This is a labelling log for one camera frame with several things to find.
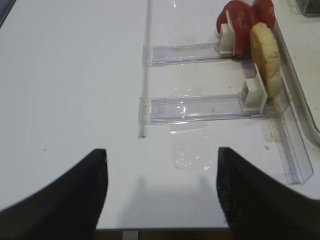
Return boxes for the metal baking tray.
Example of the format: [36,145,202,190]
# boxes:
[272,0,320,146]

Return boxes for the white pusher block tomatoes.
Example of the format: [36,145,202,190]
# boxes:
[218,10,236,56]

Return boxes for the white pusher block bun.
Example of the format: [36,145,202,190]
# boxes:
[239,63,268,114]

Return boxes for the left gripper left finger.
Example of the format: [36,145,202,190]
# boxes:
[0,149,108,240]

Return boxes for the clear tape patch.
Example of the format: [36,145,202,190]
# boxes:
[170,121,212,172]

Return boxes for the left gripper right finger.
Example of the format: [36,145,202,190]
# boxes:
[216,147,320,240]

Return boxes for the back tomato slice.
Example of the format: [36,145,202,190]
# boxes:
[216,0,248,34]

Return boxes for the clear rail left of tray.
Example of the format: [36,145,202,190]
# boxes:
[272,24,314,185]

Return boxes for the clear plastic container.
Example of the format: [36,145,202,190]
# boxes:
[296,0,320,17]

